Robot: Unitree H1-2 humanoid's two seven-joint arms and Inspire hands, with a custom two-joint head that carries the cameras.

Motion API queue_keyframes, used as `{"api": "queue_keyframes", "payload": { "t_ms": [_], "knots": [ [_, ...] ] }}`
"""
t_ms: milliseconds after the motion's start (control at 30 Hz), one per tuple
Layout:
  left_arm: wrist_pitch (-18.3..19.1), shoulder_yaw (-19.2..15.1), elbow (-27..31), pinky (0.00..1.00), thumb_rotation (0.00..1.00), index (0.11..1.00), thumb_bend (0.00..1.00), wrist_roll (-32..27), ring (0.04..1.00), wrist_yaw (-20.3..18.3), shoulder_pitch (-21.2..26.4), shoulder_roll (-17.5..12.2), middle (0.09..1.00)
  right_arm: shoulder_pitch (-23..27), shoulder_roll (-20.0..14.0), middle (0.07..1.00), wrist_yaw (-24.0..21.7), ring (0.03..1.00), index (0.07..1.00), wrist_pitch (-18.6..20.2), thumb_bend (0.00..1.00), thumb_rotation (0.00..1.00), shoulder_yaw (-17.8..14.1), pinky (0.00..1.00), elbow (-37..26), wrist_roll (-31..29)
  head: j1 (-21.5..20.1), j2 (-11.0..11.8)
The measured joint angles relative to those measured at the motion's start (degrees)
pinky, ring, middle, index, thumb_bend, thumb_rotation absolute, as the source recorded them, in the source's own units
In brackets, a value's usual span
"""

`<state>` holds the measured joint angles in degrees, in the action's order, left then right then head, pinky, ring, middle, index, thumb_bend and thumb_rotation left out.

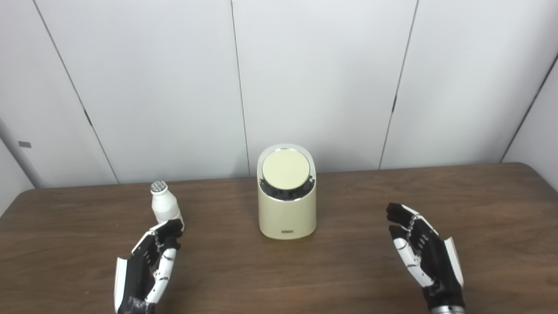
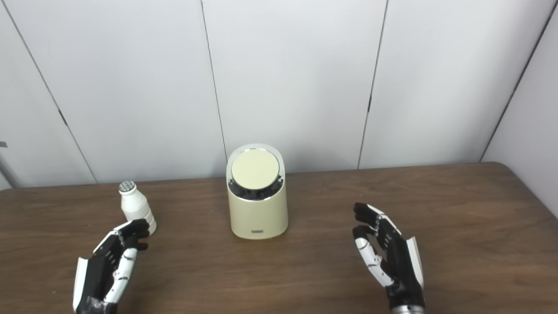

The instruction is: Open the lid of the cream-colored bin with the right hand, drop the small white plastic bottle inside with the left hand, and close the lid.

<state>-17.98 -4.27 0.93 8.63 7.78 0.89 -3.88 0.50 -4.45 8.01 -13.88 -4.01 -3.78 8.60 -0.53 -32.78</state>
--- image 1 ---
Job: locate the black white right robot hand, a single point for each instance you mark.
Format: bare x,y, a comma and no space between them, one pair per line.
436,257

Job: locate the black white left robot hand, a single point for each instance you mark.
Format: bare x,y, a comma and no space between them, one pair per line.
138,270

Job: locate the small white plastic bottle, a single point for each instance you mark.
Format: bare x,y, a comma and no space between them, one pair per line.
164,207

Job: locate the round cream bin lid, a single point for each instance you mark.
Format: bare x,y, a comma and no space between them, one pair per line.
286,169

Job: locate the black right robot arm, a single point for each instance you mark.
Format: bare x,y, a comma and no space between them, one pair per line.
448,310

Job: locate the cream-colored desktop bin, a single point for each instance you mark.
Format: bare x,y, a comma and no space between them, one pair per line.
287,216

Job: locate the small grey wall tag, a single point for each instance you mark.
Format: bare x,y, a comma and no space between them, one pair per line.
25,144

